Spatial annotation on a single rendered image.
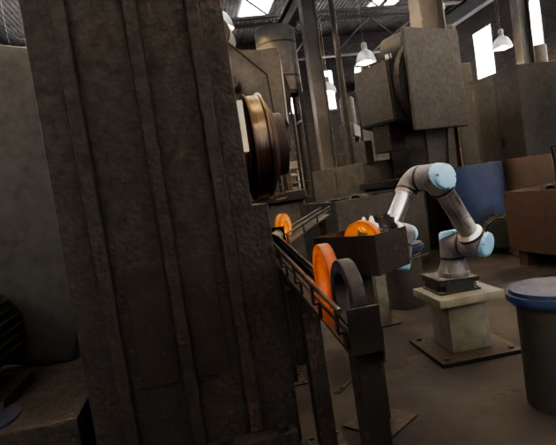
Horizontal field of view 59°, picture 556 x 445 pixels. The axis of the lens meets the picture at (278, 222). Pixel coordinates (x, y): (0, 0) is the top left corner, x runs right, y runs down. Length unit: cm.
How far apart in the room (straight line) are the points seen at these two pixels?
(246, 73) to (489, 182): 267
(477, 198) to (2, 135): 428
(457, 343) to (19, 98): 235
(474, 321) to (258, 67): 325
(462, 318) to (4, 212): 220
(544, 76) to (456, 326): 499
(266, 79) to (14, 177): 299
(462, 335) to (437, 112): 357
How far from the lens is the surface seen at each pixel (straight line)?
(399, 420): 199
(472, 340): 258
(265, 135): 200
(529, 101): 687
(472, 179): 537
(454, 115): 595
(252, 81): 498
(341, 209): 433
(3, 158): 259
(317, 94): 1131
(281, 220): 264
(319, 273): 140
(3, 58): 266
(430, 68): 579
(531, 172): 565
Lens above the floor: 91
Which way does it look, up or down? 4 degrees down
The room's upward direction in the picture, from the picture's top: 8 degrees counter-clockwise
